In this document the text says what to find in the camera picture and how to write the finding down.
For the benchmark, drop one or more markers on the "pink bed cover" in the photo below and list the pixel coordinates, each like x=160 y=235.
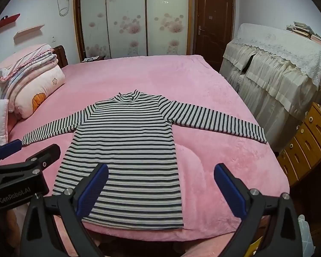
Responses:
x=186 y=79

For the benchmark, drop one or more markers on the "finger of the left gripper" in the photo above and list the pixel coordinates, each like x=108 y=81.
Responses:
x=42 y=159
x=10 y=148

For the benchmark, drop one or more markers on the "wooden drawer cabinet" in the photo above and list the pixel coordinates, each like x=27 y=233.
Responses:
x=303 y=152

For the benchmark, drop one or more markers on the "red wall shelf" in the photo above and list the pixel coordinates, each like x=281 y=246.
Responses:
x=9 y=20

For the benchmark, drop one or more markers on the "stack of books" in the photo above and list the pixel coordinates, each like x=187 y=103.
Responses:
x=304 y=30

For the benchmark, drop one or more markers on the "floral sliding wardrobe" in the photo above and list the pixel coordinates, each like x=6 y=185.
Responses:
x=127 y=28

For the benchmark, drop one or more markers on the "folded pink quilt stack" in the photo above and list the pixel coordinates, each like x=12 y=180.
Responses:
x=28 y=78

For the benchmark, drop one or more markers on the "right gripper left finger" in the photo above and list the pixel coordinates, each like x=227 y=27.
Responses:
x=40 y=235

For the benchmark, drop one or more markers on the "pink wall shelf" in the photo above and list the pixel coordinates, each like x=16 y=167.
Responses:
x=27 y=31

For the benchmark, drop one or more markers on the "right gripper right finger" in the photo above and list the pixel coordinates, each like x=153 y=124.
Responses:
x=282 y=236

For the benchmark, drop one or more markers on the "dark wooden headboard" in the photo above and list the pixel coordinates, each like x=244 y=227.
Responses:
x=59 y=51

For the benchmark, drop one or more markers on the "cream lace covered furniture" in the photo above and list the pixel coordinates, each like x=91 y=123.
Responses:
x=277 y=74

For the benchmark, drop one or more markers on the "dark brown wooden door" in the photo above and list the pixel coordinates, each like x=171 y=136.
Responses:
x=213 y=28

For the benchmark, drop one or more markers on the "black white striped shirt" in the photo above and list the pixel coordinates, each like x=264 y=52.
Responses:
x=132 y=134

